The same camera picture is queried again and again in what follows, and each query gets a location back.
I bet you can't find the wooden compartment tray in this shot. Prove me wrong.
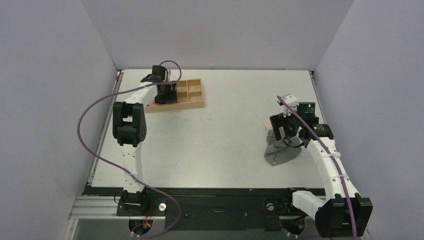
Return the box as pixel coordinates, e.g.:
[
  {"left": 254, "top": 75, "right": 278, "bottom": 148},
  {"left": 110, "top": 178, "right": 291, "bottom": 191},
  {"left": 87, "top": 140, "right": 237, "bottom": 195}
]
[{"left": 144, "top": 78, "right": 205, "bottom": 113}]

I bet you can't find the grey beige underwear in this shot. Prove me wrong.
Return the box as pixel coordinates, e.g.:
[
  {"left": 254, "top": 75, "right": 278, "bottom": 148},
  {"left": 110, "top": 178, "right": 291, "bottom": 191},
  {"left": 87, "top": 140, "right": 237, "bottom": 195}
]
[{"left": 262, "top": 119, "right": 302, "bottom": 166}]

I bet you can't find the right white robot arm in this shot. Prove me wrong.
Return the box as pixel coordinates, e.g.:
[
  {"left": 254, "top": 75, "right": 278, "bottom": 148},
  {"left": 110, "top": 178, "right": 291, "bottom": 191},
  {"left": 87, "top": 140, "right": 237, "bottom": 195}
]
[{"left": 264, "top": 100, "right": 373, "bottom": 239}]

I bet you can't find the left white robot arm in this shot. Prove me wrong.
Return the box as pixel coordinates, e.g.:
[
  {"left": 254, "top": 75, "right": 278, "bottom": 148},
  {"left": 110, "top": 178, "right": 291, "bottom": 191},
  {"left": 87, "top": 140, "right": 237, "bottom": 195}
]
[{"left": 112, "top": 65, "right": 178, "bottom": 215}]

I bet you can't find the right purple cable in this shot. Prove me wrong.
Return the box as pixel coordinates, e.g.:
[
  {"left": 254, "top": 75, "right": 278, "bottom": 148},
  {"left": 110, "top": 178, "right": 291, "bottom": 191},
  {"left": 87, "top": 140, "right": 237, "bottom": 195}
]
[{"left": 276, "top": 95, "right": 359, "bottom": 239}]

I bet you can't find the purple cable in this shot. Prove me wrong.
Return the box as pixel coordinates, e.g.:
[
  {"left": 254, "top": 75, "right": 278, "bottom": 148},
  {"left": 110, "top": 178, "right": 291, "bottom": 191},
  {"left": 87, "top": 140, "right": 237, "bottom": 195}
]
[
  {"left": 276, "top": 95, "right": 359, "bottom": 239},
  {"left": 76, "top": 60, "right": 184, "bottom": 239}
]

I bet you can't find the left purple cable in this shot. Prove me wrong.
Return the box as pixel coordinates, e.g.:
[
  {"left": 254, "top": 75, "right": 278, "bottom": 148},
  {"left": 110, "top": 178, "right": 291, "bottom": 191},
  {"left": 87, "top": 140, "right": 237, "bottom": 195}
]
[{"left": 76, "top": 60, "right": 184, "bottom": 239}]

